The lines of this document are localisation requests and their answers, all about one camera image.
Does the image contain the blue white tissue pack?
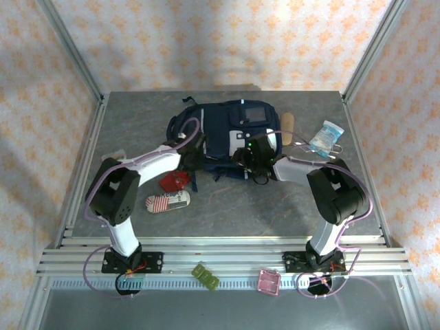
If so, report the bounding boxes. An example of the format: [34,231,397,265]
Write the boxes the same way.
[307,120,344,154]

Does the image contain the right aluminium side rail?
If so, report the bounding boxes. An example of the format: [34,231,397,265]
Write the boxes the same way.
[340,94,393,248]

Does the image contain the left aluminium side rail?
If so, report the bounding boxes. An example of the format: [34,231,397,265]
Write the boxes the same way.
[53,94,110,250]

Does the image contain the metal scissors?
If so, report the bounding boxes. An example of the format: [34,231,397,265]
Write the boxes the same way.
[295,140,343,160]

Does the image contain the aluminium side rail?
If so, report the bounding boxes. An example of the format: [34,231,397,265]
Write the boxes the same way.
[340,94,393,248]
[53,94,110,250]

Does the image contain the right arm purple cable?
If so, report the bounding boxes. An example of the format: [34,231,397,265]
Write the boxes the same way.
[267,129,375,300]

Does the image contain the red snap wallet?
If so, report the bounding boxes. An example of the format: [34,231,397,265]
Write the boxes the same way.
[158,171,192,193]

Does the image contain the olive green block strip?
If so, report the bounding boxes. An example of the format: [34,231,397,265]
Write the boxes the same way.
[191,263,220,292]

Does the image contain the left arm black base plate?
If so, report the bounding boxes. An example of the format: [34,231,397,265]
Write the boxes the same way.
[101,252,164,274]

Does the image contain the pink square box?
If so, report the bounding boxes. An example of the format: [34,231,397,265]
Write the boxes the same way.
[257,269,281,296]

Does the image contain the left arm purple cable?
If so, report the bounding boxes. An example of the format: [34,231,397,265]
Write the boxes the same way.
[84,118,202,300]

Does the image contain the tan glasses case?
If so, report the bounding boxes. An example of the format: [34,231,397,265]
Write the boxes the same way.
[280,112,296,147]

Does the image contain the right aluminium corner post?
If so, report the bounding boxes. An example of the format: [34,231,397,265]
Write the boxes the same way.
[342,0,408,104]

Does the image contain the red striped white pencil case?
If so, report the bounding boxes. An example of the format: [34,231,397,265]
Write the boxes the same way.
[144,190,190,214]

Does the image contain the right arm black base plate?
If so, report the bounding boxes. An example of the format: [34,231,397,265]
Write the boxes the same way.
[281,250,347,275]

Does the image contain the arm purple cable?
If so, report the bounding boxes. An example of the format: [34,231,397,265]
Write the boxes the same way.
[267,129,375,300]
[84,118,202,300]

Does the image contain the clear pack of index tabs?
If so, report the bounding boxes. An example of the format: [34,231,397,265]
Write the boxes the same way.
[101,149,127,162]

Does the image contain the aluminium corner post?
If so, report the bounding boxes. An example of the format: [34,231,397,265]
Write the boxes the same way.
[342,0,408,104]
[36,0,106,104]

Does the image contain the left aluminium corner post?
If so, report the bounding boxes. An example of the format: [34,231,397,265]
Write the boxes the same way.
[36,0,106,104]

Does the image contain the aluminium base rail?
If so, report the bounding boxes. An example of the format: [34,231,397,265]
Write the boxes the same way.
[36,236,412,278]

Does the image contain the navy blue backpack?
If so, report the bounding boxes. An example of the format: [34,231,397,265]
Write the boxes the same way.
[163,97,285,192]

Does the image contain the slotted grey cable duct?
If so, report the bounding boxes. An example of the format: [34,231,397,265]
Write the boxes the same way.
[47,277,396,290]

